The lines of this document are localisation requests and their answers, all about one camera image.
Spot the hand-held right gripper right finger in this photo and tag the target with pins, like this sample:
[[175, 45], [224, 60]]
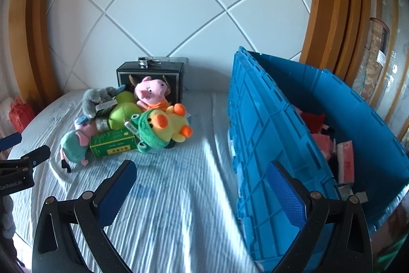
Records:
[[286, 193]]

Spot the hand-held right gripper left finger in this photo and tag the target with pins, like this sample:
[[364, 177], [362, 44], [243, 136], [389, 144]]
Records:
[[115, 196]]

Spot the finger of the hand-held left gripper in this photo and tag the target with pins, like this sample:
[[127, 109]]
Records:
[[9, 141], [35, 156]]

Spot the teal shirt pig plush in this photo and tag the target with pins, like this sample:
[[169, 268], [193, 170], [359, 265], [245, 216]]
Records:
[[72, 145]]

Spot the green cardboard box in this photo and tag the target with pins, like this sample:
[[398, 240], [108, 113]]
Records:
[[111, 142]]

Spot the blue plastic crate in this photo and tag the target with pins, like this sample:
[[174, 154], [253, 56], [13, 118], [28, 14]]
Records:
[[265, 138]]

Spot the green and white plush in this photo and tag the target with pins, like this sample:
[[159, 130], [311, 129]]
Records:
[[119, 114]]

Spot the grey elephant plush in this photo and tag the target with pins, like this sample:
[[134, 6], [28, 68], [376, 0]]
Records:
[[92, 97]]

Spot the yellow duck plush green hat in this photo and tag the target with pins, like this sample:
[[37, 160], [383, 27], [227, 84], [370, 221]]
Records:
[[172, 126]]

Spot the pink pig plush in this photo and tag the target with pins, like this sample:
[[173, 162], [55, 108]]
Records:
[[150, 90]]

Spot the red bag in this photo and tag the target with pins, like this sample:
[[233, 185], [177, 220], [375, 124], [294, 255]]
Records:
[[20, 114]]

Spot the white soft item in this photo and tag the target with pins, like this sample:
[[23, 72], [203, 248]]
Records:
[[4, 111]]

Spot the pink tissue packet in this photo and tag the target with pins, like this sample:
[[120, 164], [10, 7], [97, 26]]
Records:
[[345, 161], [322, 145]]

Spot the red plush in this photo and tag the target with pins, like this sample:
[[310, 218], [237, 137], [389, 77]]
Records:
[[313, 121]]

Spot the black gift bag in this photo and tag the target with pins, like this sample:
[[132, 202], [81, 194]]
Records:
[[124, 78]]

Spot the silver metal flask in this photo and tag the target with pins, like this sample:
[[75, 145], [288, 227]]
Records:
[[147, 61]]

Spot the rolled patterned mat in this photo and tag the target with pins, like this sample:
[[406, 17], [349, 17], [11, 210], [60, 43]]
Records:
[[374, 62]]

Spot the wooden headboard frame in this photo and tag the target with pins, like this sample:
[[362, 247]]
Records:
[[28, 36]]

